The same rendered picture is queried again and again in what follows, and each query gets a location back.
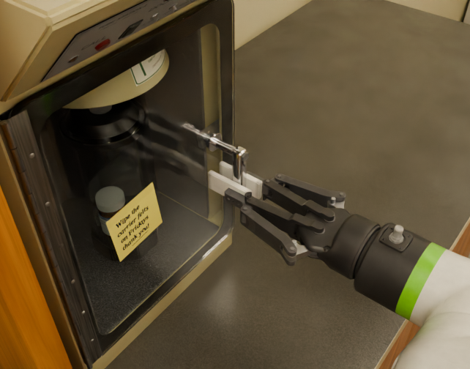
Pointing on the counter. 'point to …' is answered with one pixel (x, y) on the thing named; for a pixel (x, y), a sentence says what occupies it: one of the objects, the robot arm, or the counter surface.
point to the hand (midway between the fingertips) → (235, 184)
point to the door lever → (239, 159)
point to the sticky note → (135, 222)
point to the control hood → (36, 37)
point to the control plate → (111, 31)
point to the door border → (53, 230)
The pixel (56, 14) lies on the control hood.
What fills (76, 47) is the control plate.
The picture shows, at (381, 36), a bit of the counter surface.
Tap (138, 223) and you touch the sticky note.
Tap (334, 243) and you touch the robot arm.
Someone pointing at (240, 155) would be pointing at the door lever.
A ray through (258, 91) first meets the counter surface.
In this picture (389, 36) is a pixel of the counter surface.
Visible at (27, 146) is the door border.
